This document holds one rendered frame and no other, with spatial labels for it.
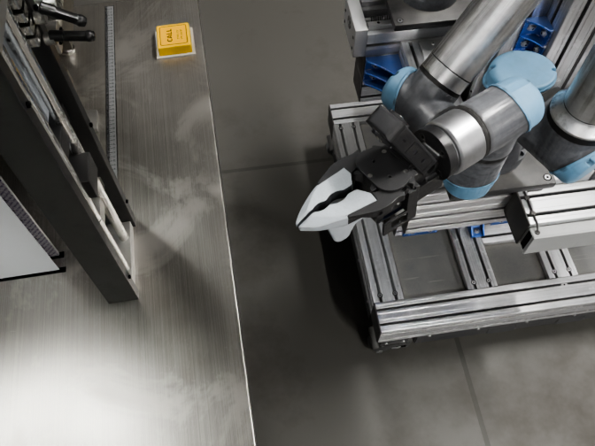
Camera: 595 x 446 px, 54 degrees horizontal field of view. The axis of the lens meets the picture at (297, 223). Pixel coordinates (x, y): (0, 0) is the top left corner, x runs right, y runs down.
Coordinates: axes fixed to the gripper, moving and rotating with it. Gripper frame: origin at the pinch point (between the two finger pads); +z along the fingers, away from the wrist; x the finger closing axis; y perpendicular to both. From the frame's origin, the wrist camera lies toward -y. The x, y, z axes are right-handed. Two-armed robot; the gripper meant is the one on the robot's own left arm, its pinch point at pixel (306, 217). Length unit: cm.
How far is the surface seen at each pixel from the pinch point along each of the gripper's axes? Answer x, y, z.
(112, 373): 14.2, 31.9, 29.5
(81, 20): 27.1, -16.1, 10.5
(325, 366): 28, 121, -17
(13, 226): 33.9, 13.6, 30.6
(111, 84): 69, 24, 4
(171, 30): 73, 21, -13
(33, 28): 28.1, -16.8, 15.5
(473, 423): -10, 126, -43
